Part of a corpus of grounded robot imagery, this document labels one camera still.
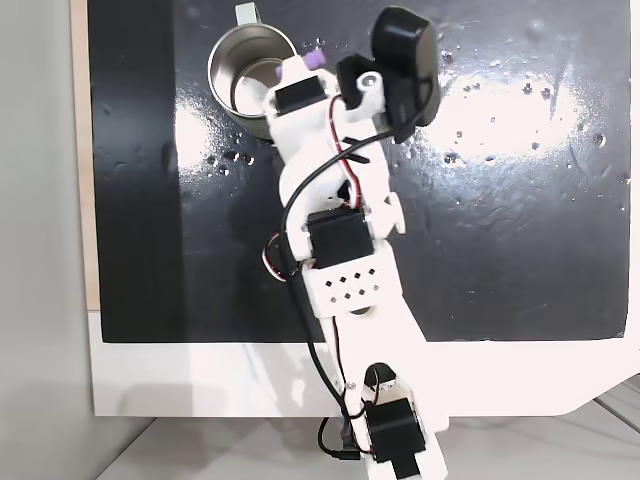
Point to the purple pen grip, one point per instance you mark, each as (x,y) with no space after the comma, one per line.
(316,59)

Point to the pale green steel cup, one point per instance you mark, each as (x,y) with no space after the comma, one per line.
(225,55)

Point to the black table mat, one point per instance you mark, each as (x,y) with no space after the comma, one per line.
(500,225)

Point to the black oval camera box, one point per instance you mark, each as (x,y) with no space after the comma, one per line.
(405,60)

